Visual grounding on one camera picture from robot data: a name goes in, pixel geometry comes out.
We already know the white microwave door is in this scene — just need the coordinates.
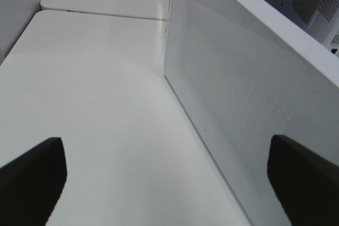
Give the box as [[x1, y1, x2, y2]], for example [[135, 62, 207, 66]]
[[164, 0, 338, 225]]

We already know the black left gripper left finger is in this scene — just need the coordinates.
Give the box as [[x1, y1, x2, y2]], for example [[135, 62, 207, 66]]
[[1, 137, 67, 225]]

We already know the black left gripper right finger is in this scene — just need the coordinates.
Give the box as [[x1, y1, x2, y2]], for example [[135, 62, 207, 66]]
[[267, 134, 338, 225]]

